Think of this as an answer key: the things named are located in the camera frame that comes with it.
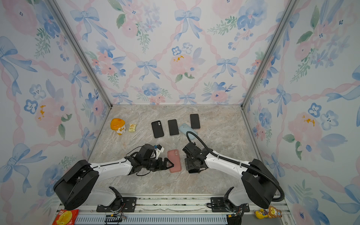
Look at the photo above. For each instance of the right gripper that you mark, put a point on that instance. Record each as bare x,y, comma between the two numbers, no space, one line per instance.
188,166

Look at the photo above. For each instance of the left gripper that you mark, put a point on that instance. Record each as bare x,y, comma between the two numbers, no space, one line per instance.
165,163

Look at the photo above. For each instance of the pink phone case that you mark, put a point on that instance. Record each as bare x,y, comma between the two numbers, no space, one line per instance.
174,157

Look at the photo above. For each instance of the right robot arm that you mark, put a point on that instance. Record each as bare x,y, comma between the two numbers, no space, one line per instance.
257,184

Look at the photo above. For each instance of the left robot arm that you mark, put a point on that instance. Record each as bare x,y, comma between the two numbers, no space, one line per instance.
76,187

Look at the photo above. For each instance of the black phone middle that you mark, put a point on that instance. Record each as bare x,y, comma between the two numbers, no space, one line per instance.
173,127

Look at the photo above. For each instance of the black phone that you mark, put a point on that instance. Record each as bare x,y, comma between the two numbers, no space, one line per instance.
195,121
173,127

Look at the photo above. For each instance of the light blue phone case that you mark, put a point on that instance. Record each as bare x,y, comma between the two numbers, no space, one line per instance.
184,128

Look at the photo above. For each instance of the black phone far right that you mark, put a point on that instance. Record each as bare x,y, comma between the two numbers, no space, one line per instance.
195,121

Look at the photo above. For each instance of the small yellow snack packet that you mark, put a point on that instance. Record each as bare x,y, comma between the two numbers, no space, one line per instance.
132,128

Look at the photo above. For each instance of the orange lid yogurt cup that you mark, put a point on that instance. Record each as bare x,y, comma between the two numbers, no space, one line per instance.
118,125

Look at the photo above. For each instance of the yellow and brown plush toy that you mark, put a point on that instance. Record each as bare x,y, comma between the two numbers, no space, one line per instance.
271,212

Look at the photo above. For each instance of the red chip bag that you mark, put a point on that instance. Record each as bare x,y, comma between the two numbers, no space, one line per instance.
65,217

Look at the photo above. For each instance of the black phone case with camera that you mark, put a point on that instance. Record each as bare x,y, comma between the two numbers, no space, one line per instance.
157,129

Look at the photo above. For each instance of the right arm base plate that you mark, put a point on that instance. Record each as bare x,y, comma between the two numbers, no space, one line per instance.
218,204

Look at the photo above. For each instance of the aluminium rail frame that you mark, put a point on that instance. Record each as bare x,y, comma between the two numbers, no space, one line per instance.
178,210

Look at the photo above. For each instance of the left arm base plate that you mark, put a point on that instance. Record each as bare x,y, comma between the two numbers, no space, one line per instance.
124,204

